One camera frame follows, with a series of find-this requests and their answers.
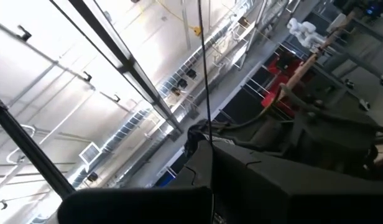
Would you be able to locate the black aluminium rig frame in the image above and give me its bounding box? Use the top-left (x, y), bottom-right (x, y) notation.
top-left (0, 0), bottom-right (183, 200)

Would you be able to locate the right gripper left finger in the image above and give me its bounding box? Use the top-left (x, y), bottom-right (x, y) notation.
top-left (57, 139), bottom-right (213, 224)

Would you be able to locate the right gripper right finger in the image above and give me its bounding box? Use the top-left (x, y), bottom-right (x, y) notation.
top-left (213, 141), bottom-right (383, 224)

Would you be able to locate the white moulded object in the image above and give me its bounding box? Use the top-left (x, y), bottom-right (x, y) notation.
top-left (286, 17), bottom-right (326, 48)

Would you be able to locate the white air vent grille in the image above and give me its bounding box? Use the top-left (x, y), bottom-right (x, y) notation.
top-left (78, 141), bottom-right (103, 165)

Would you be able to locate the red storage bin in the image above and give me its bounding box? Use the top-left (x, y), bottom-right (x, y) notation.
top-left (260, 54), bottom-right (306, 110)

